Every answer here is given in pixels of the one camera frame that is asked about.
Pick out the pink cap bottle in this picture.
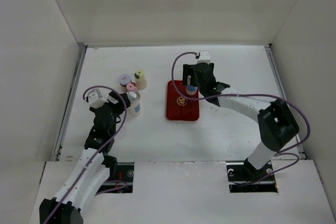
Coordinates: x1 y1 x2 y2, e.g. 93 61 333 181
126 82 138 93

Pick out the tall jar blue label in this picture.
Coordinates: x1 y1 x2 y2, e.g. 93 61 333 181
185 85 198 97
127 91 141 117

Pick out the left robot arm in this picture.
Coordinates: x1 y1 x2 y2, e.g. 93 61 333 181
39 86 132 223

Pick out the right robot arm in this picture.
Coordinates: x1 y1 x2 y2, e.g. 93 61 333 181
183 62 299 180

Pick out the short jar white lid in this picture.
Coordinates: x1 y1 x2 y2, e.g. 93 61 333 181
118 73 132 90

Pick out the yellow cap bottle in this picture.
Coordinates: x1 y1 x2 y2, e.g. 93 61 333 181
134 70 147 90

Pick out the red lacquer tray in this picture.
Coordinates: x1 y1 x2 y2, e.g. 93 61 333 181
165 81 200 122

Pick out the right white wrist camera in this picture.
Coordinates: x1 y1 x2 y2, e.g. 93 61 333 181
196 50 211 64

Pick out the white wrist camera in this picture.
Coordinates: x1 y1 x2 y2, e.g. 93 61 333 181
85 88 108 109
196 50 211 64

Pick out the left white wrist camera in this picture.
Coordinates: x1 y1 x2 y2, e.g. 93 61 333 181
85 88 108 109

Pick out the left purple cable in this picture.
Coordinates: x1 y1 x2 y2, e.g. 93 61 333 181
41 85 132 224

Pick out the purple cable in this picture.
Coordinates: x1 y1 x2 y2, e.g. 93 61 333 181
171 51 312 187
41 85 132 224

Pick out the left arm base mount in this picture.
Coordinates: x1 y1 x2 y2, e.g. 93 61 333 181
96 163 135 195

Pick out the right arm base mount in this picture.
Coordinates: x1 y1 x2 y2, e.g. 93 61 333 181
226 162 278 193

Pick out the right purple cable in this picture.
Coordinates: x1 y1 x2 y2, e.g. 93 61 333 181
171 51 312 187

